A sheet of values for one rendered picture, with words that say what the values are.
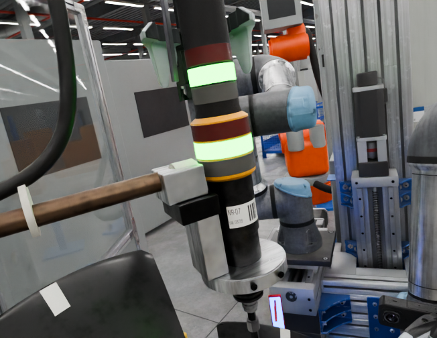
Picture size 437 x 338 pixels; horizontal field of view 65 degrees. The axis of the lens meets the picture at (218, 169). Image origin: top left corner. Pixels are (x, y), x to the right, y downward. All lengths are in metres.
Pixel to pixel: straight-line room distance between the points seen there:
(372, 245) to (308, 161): 3.06
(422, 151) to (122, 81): 3.74
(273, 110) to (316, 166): 3.76
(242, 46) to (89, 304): 0.31
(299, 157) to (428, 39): 2.42
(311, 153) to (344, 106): 3.08
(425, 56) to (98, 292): 2.04
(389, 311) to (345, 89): 0.75
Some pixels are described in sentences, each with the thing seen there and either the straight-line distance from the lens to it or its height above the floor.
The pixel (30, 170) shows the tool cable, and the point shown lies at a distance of 0.23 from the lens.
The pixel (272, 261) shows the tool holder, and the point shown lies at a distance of 0.28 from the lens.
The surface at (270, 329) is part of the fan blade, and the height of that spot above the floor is 1.19.
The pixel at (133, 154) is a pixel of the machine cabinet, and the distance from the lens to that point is 4.19.
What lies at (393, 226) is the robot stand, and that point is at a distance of 1.24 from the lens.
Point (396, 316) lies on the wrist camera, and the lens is 0.68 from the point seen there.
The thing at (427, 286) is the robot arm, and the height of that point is 1.16.
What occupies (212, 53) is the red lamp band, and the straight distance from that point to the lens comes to 0.24.
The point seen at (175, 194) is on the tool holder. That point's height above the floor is 1.53.
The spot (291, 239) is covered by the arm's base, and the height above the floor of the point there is 1.09.
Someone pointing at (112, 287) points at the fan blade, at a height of 1.41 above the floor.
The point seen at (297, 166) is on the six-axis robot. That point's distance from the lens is 4.30.
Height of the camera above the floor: 1.60
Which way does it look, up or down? 13 degrees down
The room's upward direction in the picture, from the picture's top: 10 degrees counter-clockwise
